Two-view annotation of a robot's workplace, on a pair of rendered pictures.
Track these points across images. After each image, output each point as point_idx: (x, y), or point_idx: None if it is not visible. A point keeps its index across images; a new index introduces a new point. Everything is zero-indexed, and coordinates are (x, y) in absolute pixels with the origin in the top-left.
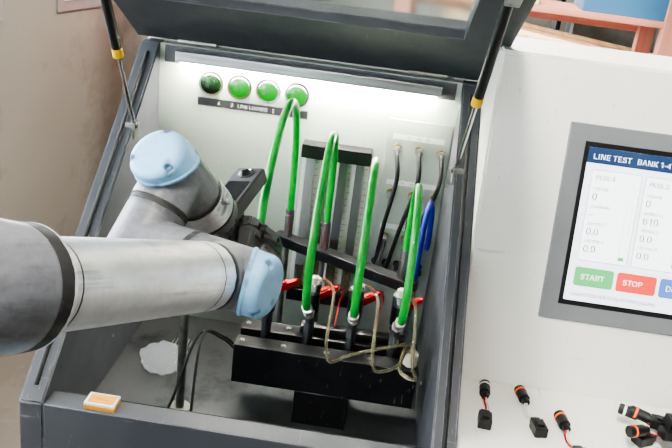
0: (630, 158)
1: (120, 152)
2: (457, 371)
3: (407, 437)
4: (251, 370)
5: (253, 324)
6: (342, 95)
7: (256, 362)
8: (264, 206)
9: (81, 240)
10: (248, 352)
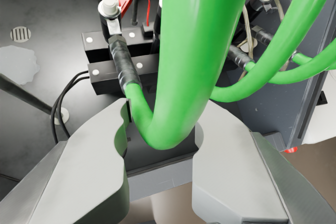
0: None
1: None
2: (323, 80)
3: (222, 75)
4: (114, 88)
5: (95, 41)
6: None
7: (117, 84)
8: (229, 38)
9: None
10: (108, 82)
